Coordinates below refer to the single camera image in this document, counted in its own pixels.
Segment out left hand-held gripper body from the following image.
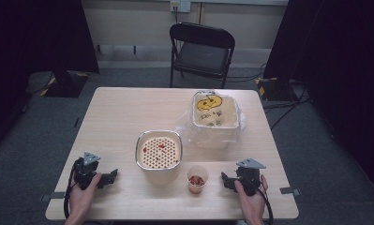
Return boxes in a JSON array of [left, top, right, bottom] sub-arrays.
[[72, 151, 112, 190]]

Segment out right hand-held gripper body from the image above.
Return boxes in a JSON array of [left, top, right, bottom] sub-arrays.
[[234, 157, 267, 197]]

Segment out person's left hand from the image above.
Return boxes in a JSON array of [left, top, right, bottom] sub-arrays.
[[68, 172, 103, 219]]

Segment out person's right hand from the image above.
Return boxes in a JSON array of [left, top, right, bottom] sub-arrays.
[[233, 173, 269, 223]]

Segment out small clear cup, red scraps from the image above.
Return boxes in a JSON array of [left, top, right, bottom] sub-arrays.
[[186, 164, 210, 195]]

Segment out white bin with perforated strainer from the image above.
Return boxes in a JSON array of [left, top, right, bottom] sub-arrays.
[[134, 129, 184, 186]]

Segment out plastic bag of snacks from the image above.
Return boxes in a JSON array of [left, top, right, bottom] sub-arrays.
[[174, 92, 248, 150]]

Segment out white bin with yellow face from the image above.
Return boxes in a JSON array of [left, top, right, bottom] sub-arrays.
[[191, 89, 241, 150]]

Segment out black stand base, yellow stripes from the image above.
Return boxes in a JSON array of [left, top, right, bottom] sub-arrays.
[[43, 69, 90, 98], [255, 76, 300, 102]]

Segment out black folding chair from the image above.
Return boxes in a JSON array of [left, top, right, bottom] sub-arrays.
[[169, 22, 236, 90]]

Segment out dark curtain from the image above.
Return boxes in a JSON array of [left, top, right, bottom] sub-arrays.
[[0, 0, 100, 158], [262, 0, 374, 200]]

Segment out left hand-held gripper black cable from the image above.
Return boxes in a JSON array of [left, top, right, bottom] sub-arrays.
[[63, 157, 83, 219]]

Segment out hand-held gripper black cable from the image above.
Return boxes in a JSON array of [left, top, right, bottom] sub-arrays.
[[63, 157, 83, 219], [249, 178, 275, 225]]

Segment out right hand-held gripper black cable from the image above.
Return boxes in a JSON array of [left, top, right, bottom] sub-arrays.
[[249, 178, 275, 225]]

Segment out black floor cable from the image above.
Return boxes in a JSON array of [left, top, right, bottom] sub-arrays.
[[262, 83, 311, 131]]

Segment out white wall socket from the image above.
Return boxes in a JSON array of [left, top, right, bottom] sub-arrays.
[[170, 0, 192, 14]]

